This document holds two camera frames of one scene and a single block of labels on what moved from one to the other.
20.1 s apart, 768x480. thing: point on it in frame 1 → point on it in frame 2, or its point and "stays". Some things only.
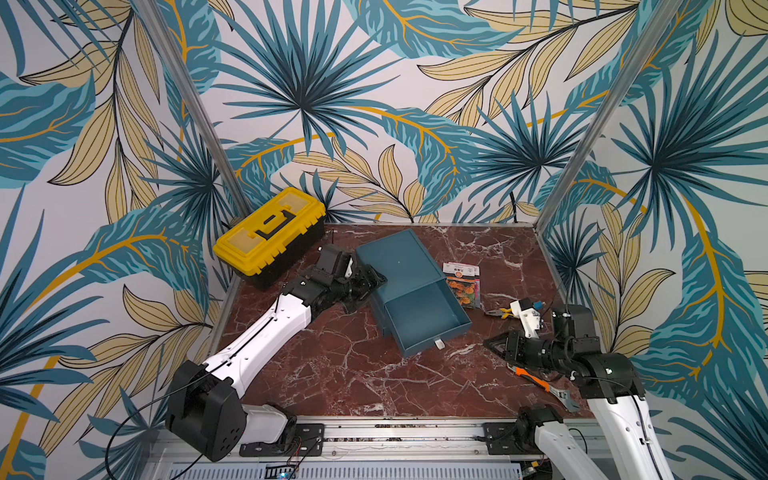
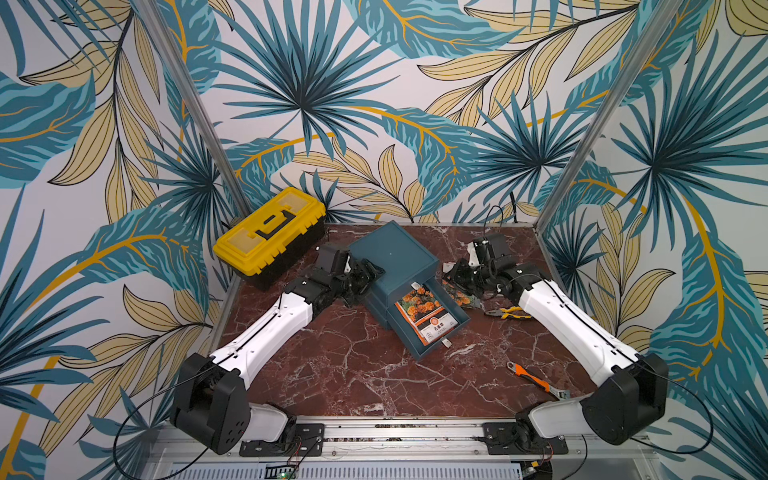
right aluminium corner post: [598, 135] stays
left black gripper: [368, 282] stays
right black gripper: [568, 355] → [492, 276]
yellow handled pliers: [500, 312] stays
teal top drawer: [426, 315] → [387, 292]
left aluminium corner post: [195, 108] stays
